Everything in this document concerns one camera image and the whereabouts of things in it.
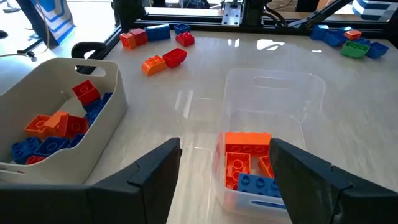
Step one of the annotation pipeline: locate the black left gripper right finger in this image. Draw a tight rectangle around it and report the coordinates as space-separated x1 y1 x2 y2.
269 138 398 224

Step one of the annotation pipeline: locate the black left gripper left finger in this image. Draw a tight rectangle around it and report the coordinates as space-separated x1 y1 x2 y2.
0 137 183 224

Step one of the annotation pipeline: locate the orange long block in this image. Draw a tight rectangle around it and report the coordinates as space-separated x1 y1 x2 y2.
257 154 276 180
224 151 252 191
224 131 273 155

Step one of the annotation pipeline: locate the blue long block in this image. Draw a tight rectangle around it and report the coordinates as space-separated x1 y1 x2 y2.
238 172 282 198

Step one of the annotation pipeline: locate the orange small block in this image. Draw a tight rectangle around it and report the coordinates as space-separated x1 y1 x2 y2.
119 32 137 50
343 29 363 41
43 110 69 138
24 114 52 141

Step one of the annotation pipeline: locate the clear plastic bin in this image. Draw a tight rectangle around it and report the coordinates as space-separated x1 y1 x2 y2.
212 67 326 224

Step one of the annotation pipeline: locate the orange curved block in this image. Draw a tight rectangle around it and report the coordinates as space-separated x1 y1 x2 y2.
141 55 168 77

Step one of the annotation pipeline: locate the white plastic bin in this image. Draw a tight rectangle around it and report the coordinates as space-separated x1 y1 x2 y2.
0 57 129 185

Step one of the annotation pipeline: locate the green small block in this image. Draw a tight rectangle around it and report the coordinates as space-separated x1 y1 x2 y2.
340 40 371 59

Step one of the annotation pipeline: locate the blue curved block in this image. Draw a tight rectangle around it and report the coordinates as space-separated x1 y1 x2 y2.
144 24 172 42

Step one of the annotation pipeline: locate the blue white bag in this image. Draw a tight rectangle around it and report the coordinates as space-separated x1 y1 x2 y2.
30 0 76 47

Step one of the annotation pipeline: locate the blue white striped box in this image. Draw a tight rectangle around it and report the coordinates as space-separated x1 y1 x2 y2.
351 0 398 22

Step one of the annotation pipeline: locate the silver mounting plate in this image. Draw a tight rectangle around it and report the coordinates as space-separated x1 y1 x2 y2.
221 2 243 27

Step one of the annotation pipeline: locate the black curved cable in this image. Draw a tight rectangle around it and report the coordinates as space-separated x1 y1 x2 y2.
70 41 107 59

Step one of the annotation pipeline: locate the yellow floor cable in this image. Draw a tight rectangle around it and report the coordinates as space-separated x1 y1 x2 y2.
0 49 37 62

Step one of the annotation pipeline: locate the black cable bundle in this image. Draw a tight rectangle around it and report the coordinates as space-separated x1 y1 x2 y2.
264 4 290 30

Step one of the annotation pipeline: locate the black gantry post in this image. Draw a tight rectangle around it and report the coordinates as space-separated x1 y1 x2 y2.
111 0 147 33

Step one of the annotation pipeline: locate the black aluminium table frame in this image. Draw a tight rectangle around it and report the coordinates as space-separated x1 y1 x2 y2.
90 6 398 60

